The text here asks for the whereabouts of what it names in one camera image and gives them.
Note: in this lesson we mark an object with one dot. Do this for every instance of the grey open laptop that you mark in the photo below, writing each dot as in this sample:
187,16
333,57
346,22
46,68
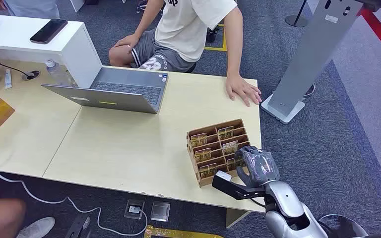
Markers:
128,88

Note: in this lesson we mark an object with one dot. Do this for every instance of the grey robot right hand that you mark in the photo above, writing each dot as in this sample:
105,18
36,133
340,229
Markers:
259,167

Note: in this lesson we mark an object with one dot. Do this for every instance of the wooden slotted card holder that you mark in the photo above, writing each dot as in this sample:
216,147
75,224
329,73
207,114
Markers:
215,144

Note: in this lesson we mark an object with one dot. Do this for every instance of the floor power socket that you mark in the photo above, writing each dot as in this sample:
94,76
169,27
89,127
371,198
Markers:
134,209

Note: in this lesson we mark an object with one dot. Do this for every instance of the person's left hand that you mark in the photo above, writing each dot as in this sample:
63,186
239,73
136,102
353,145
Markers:
243,90

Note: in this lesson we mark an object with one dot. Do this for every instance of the person's right hand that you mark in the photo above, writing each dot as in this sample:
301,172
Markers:
127,41

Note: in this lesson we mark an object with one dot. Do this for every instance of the black stanchion post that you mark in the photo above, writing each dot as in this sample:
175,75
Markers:
297,18

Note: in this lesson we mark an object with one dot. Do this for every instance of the small white tube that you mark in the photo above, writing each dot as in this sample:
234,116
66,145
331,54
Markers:
8,78

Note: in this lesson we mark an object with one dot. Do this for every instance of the gold card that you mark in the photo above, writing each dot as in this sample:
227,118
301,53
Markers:
203,154
226,132
198,140
230,148
234,163
208,170

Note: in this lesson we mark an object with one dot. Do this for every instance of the person's hand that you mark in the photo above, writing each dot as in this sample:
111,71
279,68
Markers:
243,90
127,41

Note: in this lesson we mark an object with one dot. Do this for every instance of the black shoe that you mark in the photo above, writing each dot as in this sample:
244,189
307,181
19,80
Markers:
212,34

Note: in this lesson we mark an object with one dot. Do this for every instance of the white desk riser shelf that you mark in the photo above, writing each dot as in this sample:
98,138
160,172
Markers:
46,44

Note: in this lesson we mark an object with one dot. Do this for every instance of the grey kiosk stand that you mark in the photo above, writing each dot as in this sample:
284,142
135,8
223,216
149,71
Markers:
308,56

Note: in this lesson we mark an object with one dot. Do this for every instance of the white shoe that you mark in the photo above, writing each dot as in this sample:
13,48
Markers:
37,228

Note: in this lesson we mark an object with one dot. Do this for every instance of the dark robot body shell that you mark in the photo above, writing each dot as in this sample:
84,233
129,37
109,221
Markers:
346,226

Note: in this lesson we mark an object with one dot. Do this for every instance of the standing person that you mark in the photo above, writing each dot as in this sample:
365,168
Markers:
29,7

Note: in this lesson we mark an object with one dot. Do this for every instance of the metal floor cover plate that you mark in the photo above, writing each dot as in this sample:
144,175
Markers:
160,211

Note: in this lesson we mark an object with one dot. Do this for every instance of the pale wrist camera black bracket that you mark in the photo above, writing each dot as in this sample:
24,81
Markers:
231,187

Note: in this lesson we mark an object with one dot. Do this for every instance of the black floor device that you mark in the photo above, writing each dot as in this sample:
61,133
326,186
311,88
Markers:
78,226

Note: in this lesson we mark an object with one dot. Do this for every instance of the black smartphone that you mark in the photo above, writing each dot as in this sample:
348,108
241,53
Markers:
48,31

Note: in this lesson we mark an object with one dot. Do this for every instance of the person's leg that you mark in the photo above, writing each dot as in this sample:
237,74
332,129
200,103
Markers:
0,218

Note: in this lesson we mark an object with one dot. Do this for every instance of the clear plastic water bottle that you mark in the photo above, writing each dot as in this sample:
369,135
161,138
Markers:
57,74

